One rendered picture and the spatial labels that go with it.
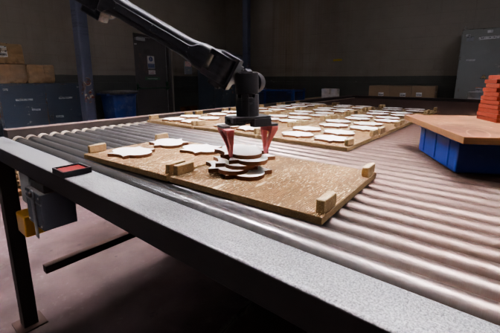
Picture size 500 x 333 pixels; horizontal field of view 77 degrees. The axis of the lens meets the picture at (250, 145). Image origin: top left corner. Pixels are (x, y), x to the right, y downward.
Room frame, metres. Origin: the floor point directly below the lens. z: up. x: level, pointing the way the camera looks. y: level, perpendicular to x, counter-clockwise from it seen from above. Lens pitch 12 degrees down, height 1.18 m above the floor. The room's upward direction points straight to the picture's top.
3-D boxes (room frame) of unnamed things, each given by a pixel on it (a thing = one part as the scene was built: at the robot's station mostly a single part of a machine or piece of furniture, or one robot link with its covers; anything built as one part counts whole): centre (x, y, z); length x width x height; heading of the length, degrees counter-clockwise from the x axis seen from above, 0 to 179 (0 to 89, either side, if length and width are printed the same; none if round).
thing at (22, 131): (2.99, -0.16, 0.90); 4.04 x 0.06 x 0.10; 141
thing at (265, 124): (0.80, -0.03, 1.03); 0.07 x 0.07 x 0.09; 25
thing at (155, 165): (1.03, 0.28, 0.93); 0.41 x 0.35 x 0.02; 54
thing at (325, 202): (0.56, -0.14, 0.95); 0.06 x 0.02 x 0.03; 144
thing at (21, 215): (1.09, 0.80, 0.74); 0.09 x 0.08 x 0.24; 51
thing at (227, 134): (0.77, 0.04, 1.03); 0.07 x 0.07 x 0.09; 25
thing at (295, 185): (0.78, -0.07, 0.93); 0.41 x 0.35 x 0.02; 54
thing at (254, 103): (0.79, 0.01, 1.10); 0.10 x 0.07 x 0.07; 115
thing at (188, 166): (0.79, 0.17, 0.95); 0.06 x 0.02 x 0.03; 144
